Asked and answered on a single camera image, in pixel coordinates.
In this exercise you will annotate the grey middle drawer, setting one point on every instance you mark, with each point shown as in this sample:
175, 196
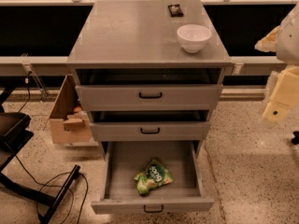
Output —
150, 131

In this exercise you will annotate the grey top drawer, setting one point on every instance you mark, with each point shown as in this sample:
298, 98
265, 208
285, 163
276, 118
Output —
148, 97

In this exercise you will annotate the black caster wheel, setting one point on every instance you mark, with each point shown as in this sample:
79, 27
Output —
295, 140

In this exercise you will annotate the grey bottom drawer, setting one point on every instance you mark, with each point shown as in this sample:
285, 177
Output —
124, 160

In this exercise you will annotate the brown cardboard box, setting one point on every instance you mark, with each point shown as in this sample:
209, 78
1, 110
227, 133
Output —
67, 126

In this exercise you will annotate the small dark snack packet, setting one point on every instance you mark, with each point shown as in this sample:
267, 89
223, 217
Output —
175, 11

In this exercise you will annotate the grey drawer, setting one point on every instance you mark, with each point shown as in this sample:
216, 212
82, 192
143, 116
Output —
148, 97
124, 160
150, 131

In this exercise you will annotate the black chair base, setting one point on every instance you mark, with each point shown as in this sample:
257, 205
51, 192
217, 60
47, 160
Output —
39, 166

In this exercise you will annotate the grey drawer cabinet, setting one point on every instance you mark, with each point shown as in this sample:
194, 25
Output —
144, 75

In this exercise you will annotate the green rice chip bag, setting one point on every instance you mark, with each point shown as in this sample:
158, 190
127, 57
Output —
154, 176

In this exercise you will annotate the white ceramic bowl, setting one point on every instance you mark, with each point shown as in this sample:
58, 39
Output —
193, 37

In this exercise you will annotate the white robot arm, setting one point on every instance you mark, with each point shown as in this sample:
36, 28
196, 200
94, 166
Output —
284, 41

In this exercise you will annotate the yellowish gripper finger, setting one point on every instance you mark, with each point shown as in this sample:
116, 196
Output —
284, 94
269, 42

